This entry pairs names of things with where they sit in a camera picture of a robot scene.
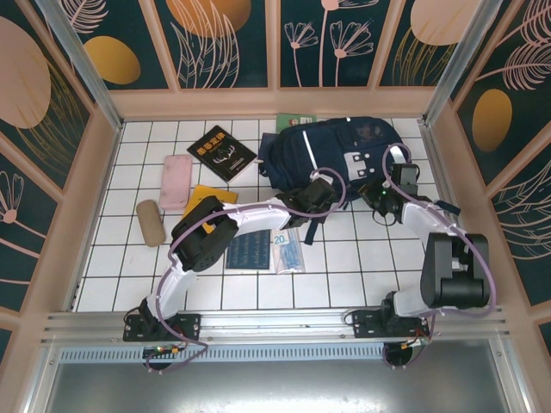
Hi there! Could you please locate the clear packet of blue items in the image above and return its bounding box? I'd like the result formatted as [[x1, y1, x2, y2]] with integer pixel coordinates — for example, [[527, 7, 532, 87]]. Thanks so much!
[[269, 226, 307, 275]]

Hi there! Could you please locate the navy blue backpack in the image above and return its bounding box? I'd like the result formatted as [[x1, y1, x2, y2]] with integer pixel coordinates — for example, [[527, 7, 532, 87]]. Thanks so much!
[[257, 115, 461, 246]]

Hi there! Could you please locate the dark blue book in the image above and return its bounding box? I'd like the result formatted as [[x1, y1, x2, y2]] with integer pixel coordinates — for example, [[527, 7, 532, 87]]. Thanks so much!
[[225, 229, 276, 273]]

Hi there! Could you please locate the green book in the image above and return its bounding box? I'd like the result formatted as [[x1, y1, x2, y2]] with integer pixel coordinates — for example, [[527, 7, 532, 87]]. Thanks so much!
[[275, 112, 319, 135]]

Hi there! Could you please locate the yellow paperback book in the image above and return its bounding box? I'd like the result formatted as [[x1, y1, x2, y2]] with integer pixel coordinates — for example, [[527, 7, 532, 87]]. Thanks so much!
[[180, 183, 240, 236]]

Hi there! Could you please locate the black book yellow title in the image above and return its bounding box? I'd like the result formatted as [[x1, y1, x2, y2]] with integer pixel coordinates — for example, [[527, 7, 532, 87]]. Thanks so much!
[[187, 125, 257, 184]]

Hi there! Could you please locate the pink pencil case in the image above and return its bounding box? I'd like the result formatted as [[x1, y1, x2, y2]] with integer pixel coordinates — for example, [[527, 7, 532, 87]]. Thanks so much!
[[158, 154, 194, 212]]

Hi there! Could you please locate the tan glasses case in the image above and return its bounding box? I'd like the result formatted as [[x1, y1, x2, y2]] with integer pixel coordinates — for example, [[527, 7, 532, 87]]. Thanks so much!
[[135, 199, 167, 249]]

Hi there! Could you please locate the small circuit board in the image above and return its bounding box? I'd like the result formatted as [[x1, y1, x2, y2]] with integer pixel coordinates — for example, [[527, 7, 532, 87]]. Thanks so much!
[[399, 336, 432, 350], [144, 343, 184, 358]]

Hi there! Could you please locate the grey metal sheet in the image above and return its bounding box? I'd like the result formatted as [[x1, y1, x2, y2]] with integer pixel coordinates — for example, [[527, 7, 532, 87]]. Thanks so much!
[[25, 361, 530, 413]]

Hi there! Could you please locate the aluminium side rail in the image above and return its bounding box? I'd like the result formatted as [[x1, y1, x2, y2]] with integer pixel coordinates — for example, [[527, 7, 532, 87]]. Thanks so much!
[[418, 119, 490, 307]]

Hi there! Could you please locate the aluminium mounting rail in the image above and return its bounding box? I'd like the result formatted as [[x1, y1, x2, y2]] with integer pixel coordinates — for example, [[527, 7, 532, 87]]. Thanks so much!
[[40, 305, 513, 345]]

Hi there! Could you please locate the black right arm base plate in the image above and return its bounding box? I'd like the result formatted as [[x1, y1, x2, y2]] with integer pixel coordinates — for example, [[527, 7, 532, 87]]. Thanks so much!
[[351, 309, 432, 342]]

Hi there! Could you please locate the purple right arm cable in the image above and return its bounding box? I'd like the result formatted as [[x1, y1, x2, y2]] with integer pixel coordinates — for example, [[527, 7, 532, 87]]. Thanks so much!
[[381, 144, 503, 371]]

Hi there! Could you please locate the slotted metal cable tray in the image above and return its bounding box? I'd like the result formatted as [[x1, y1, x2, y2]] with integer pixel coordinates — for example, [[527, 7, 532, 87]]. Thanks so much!
[[58, 346, 496, 366]]

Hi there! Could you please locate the aluminium corner post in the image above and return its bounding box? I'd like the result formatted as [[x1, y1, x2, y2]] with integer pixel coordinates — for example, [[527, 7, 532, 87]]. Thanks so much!
[[36, 0, 126, 133], [420, 0, 483, 126]]

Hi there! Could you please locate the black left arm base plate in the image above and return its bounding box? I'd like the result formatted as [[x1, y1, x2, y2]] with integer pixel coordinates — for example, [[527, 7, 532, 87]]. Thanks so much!
[[122, 312, 202, 343]]

